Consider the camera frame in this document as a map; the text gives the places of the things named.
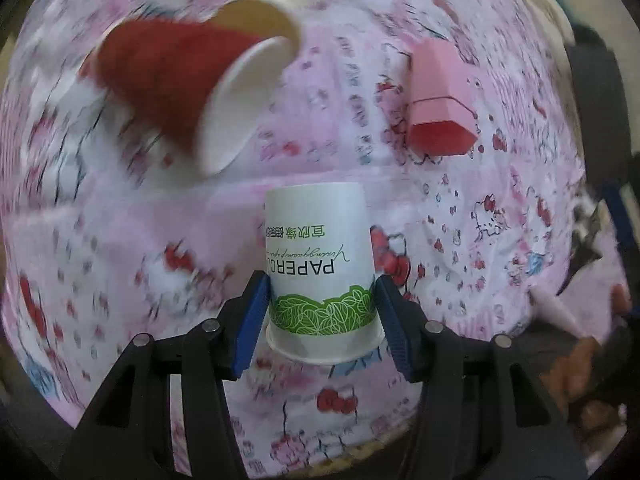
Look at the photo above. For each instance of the red ribbed paper cup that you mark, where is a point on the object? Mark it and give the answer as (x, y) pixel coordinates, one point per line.
(204, 87)

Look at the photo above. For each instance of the pink hexagonal box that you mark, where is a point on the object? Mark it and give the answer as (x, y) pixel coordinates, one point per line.
(441, 120)

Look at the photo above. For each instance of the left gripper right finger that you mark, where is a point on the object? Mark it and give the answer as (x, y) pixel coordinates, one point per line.
(483, 413)

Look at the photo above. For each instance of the pink Hello Kitty bedsheet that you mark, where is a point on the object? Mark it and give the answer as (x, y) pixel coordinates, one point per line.
(156, 153)

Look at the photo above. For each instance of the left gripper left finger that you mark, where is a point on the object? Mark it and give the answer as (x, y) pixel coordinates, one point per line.
(125, 431)

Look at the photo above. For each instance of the white green leaf paper cup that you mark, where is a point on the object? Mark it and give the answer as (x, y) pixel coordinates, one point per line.
(320, 262)

